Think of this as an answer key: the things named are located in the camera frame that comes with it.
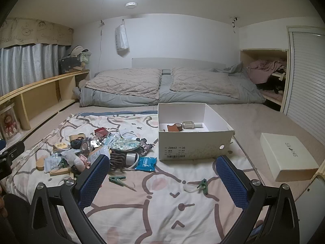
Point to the white cap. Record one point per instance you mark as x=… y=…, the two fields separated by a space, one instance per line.
x=77 y=50

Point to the cartoon printed blanket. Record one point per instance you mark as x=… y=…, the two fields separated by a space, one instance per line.
x=157 y=208

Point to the grey curtain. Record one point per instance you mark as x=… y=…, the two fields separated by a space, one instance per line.
x=30 y=66

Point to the brown cardboard card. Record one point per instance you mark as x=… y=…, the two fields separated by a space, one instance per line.
x=97 y=155

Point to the green clothespin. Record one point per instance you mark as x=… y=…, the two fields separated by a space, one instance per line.
x=116 y=178
x=203 y=185

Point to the framed teddy bear picture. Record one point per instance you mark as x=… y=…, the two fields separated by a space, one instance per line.
x=9 y=125

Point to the blue face mask packet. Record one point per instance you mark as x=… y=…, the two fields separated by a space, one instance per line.
x=109 y=141

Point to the pink and black scrunchie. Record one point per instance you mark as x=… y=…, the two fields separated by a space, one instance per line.
x=146 y=145

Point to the white hanging bag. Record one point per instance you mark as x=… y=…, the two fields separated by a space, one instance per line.
x=122 y=38

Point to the white headboard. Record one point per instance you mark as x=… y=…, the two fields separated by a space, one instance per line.
x=177 y=63

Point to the red box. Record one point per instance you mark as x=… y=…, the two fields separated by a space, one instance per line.
x=101 y=131

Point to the black lace scrunchie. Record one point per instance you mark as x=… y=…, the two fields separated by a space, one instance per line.
x=76 y=144

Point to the white smoke detector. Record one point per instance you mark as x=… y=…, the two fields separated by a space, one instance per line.
x=131 y=4

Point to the white fluffy plush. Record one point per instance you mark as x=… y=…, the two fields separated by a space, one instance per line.
x=72 y=158

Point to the blue snack packet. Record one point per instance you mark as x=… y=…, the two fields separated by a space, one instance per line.
x=145 y=164

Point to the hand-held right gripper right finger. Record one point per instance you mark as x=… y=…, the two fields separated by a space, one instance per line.
x=232 y=180

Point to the light wooden block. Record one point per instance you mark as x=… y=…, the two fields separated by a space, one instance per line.
x=59 y=171

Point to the beige quilted pillow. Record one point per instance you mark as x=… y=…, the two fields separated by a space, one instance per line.
x=127 y=82
x=203 y=81

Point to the beige tape roll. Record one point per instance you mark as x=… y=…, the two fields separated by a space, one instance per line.
x=76 y=137

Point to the gold tin box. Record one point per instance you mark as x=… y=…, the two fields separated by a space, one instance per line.
x=61 y=146

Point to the pile of pink clothes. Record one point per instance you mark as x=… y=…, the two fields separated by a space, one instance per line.
x=261 y=70

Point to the white louvered closet door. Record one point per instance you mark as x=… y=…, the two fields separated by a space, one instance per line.
x=304 y=81

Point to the pale green cloth bundle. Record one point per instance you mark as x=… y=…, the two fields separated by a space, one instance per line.
x=85 y=57

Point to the wooden shelf unit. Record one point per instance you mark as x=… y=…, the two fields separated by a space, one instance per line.
x=38 y=99

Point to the grey duvet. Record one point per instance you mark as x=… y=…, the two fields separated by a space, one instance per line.
x=121 y=100

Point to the white charger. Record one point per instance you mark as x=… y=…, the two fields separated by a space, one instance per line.
x=131 y=157

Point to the white printed sachet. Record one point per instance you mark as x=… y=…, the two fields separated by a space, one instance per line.
x=52 y=164

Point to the brown tape roll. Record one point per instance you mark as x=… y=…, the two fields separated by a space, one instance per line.
x=175 y=127

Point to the beige printed curtain valance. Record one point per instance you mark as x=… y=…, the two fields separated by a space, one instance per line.
x=35 y=31

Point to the pile of dark clothes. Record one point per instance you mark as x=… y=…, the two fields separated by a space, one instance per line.
x=270 y=86

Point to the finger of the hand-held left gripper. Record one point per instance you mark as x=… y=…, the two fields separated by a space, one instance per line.
x=14 y=151

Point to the dark bag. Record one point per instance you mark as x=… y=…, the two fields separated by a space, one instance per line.
x=68 y=64

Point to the floral pouch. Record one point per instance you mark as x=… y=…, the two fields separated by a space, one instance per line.
x=124 y=145

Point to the white curved panel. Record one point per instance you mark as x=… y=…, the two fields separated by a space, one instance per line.
x=314 y=208

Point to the round wooden board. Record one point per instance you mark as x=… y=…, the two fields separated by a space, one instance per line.
x=40 y=164

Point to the white shoe box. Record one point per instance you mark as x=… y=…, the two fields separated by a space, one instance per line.
x=193 y=147

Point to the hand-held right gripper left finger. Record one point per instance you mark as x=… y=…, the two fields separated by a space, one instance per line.
x=94 y=180

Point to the white shoe box lid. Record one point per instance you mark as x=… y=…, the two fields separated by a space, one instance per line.
x=287 y=155

